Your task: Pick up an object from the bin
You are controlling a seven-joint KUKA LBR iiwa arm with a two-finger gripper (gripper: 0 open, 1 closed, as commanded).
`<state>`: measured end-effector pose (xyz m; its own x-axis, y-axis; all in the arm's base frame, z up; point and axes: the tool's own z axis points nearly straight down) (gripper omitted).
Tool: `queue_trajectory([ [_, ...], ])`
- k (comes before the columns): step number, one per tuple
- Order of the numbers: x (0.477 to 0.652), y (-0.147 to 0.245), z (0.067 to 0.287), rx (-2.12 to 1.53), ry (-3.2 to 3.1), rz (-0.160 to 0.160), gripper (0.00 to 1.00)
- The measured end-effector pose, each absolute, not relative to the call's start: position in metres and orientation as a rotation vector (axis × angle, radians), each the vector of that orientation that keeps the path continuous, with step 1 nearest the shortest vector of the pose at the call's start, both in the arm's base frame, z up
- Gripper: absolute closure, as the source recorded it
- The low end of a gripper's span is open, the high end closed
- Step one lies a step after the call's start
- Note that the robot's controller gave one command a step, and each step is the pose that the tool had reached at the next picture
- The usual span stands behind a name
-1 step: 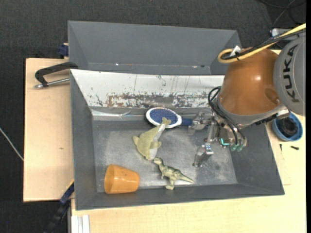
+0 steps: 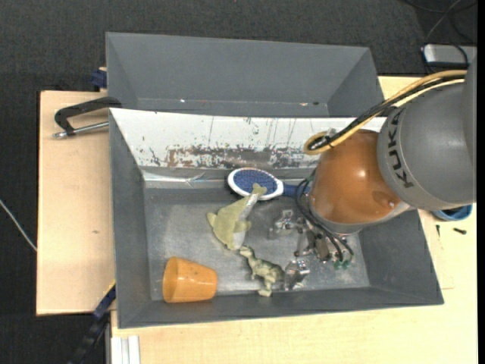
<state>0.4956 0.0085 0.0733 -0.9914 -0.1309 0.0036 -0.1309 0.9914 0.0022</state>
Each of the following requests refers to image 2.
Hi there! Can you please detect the grey metal bin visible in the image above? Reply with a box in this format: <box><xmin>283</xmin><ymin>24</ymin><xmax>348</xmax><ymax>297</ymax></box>
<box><xmin>105</xmin><ymin>31</ymin><xmax>445</xmax><ymax>330</ymax></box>

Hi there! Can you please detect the blue and white hairbrush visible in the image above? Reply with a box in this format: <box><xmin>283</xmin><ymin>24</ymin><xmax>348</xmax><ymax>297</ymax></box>
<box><xmin>227</xmin><ymin>167</ymin><xmax>312</xmax><ymax>202</ymax></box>

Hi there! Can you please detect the pale wood flat board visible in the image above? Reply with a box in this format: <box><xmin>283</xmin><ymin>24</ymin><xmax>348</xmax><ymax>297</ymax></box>
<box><xmin>36</xmin><ymin>89</ymin><xmax>118</xmax><ymax>317</ymax></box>

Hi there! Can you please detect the orange plastic cup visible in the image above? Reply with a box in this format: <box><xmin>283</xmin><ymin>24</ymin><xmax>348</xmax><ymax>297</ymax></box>
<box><xmin>161</xmin><ymin>256</ymin><xmax>219</xmax><ymax>304</ymax></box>

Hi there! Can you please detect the green plush dolphin toy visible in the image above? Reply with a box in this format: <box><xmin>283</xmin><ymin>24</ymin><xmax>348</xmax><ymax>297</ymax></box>
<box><xmin>206</xmin><ymin>183</ymin><xmax>268</xmax><ymax>251</ymax></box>

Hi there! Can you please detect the green toy dinosaur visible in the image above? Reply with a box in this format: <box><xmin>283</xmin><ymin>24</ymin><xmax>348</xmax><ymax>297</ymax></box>
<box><xmin>238</xmin><ymin>245</ymin><xmax>286</xmax><ymax>299</ymax></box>

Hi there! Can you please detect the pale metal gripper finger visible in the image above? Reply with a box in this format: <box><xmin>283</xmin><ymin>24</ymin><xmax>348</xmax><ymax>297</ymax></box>
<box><xmin>283</xmin><ymin>259</ymin><xmax>311</xmax><ymax>291</ymax></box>
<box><xmin>268</xmin><ymin>209</ymin><xmax>301</xmax><ymax>241</ymax></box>

